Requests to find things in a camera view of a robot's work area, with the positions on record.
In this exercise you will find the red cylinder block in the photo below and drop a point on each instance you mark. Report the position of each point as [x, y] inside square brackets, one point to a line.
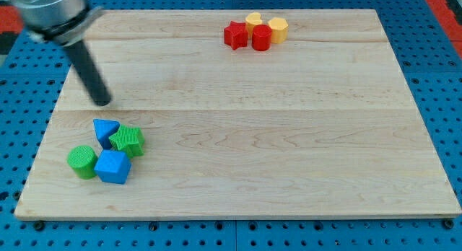
[261, 37]

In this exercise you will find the blue cube block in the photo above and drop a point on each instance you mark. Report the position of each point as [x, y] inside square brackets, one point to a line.
[113, 166]

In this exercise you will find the green star block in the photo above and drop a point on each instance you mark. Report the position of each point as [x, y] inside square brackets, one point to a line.
[128, 139]

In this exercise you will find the yellow hexagon block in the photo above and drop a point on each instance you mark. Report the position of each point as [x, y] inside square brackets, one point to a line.
[279, 29]

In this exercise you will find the green cylinder block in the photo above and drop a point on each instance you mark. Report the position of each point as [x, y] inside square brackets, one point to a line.
[82, 160]

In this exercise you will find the wooden board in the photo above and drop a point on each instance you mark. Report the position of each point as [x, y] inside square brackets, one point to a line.
[321, 126]

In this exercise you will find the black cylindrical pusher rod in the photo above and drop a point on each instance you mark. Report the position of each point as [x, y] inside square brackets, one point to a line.
[88, 73]

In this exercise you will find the blue triangle block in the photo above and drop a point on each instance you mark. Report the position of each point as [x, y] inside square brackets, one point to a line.
[103, 130]

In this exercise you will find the red star block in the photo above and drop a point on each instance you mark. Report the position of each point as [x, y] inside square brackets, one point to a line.
[236, 35]

